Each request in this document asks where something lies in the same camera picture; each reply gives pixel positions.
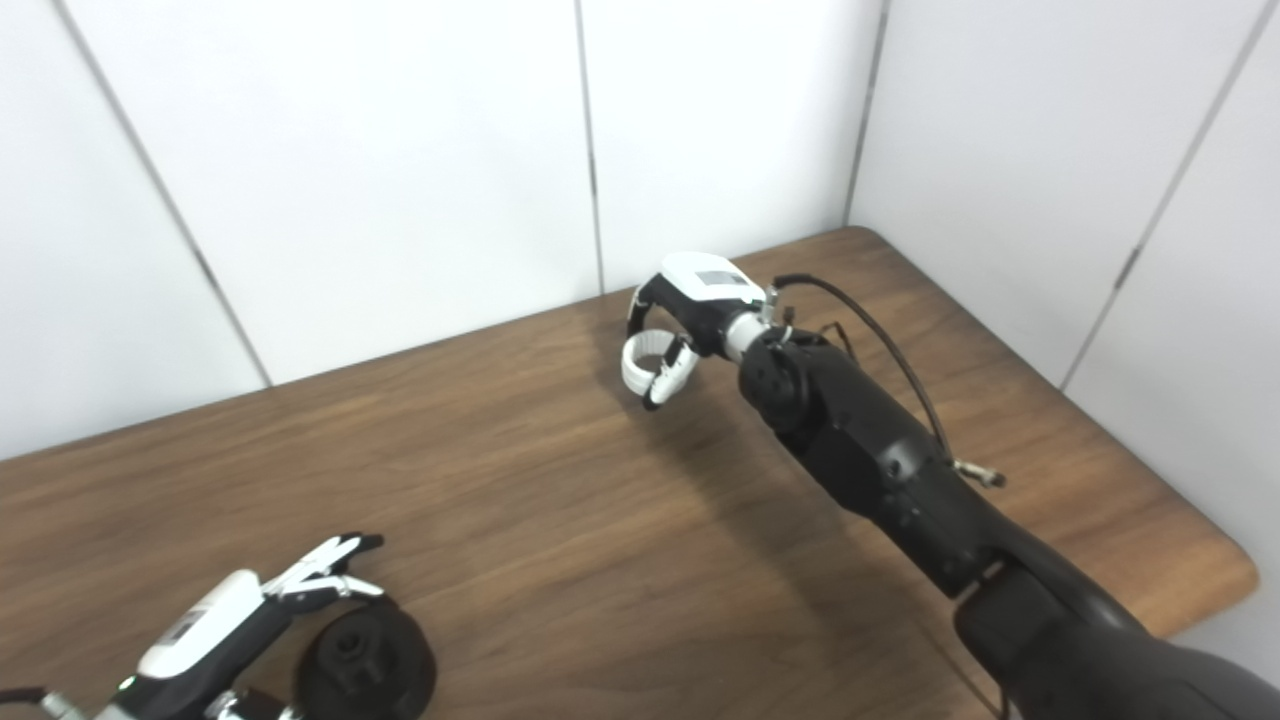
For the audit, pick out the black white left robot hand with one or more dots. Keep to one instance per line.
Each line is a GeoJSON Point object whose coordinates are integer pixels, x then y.
{"type": "Point", "coordinates": [205, 635]}

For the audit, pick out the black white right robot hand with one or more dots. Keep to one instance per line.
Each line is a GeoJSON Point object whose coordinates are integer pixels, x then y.
{"type": "Point", "coordinates": [705, 295]}

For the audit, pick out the round black stepped part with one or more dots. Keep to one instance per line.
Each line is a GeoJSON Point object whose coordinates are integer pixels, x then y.
{"type": "Point", "coordinates": [385, 665]}

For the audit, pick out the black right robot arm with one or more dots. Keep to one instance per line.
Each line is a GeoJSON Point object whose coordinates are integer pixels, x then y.
{"type": "Point", "coordinates": [870, 450]}

